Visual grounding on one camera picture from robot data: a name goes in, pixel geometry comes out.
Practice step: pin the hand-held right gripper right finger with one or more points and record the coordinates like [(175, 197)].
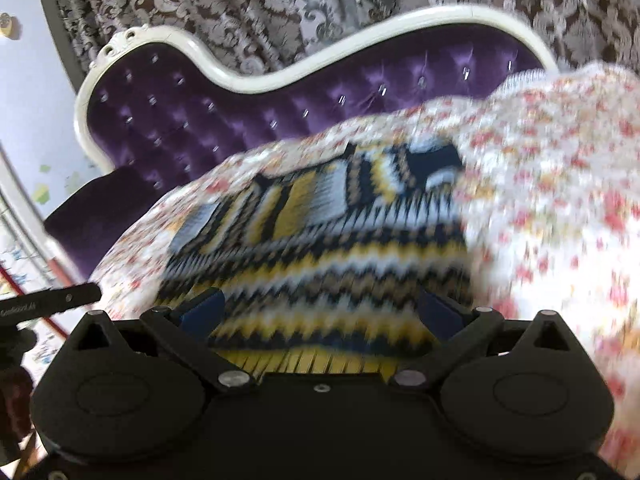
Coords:
[(440, 315)]

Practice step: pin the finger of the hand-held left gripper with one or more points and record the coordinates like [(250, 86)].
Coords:
[(70, 297)]

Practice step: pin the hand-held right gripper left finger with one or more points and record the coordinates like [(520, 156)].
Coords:
[(205, 312)]

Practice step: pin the yellow black patterned knit sweater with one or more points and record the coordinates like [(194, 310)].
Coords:
[(325, 260)]

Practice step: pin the person's left forearm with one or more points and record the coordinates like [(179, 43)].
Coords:
[(15, 400)]

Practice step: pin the floral blanket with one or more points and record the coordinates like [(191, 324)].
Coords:
[(550, 185)]

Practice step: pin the purple tufted sofa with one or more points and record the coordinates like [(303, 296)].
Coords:
[(250, 105)]

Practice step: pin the brown damask curtain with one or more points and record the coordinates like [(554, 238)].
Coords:
[(250, 0)]

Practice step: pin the large green cupcake wall sticker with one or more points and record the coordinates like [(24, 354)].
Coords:
[(41, 194)]

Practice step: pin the round yellow wall hook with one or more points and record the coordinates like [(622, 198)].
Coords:
[(6, 25)]

